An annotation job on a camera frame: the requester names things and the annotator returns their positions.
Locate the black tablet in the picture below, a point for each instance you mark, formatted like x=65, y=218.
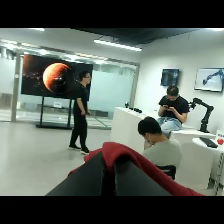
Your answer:
x=208, y=142

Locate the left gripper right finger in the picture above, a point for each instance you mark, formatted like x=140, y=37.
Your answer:
x=133, y=182

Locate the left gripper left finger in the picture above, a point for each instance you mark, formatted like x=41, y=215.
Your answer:
x=87, y=180

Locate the wall screen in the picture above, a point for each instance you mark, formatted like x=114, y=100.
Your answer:
x=170, y=77
x=209, y=80

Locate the red garment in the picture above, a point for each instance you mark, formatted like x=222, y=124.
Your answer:
x=120, y=150

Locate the ceiling light bar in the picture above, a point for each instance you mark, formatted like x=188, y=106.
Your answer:
x=117, y=45

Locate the white round table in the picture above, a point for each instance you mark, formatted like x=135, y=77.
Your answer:
x=200, y=163

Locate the person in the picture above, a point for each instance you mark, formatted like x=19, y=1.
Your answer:
x=163, y=151
x=80, y=110
x=172, y=106

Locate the small black robot arm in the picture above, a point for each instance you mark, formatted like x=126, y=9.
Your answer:
x=206, y=115

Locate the white counter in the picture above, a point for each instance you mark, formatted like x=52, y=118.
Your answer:
x=125, y=126

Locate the black chair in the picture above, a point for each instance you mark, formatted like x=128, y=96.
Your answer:
x=169, y=170

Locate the large display on black stand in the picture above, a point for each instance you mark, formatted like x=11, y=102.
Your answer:
x=53, y=76

